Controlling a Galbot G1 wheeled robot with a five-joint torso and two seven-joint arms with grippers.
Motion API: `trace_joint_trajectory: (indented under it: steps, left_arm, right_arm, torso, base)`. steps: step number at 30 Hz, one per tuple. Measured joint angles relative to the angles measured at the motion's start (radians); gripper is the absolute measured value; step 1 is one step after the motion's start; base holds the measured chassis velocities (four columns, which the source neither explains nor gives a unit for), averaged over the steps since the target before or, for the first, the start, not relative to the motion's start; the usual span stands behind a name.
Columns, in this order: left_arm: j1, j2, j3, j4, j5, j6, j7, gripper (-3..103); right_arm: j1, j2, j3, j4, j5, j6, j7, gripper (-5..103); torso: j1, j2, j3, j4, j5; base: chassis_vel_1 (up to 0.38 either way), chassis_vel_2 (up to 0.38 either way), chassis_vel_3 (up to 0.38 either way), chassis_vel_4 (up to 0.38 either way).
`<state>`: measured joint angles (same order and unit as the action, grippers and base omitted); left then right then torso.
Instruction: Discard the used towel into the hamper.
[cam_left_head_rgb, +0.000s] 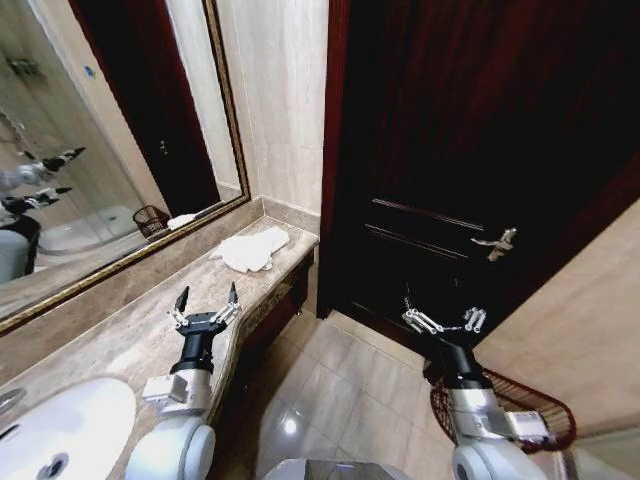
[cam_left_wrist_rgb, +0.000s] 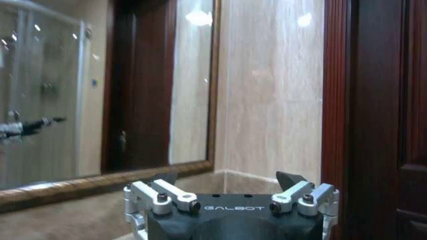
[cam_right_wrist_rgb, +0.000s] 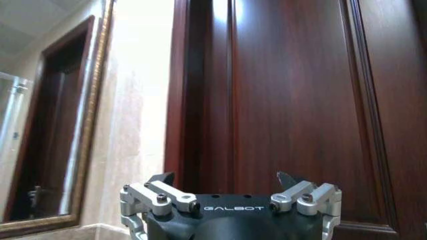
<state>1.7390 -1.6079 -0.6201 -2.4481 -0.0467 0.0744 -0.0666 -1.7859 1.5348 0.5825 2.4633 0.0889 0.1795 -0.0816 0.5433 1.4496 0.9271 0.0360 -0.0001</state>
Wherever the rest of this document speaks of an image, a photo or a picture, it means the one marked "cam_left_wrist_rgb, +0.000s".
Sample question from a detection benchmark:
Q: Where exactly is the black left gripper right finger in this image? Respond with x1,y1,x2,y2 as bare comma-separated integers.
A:
270,170,342,240

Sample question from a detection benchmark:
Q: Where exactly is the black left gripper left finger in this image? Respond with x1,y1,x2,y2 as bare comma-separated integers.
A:
122,170,202,240

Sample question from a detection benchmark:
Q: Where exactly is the dark wooden panelled door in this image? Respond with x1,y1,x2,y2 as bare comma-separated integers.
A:
397,0,427,240

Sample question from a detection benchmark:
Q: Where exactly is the dark wooden door frame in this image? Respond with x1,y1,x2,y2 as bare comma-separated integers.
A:
321,0,409,240

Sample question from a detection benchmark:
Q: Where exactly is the wall mirror with bronze frame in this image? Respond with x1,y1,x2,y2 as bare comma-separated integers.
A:
0,0,223,214

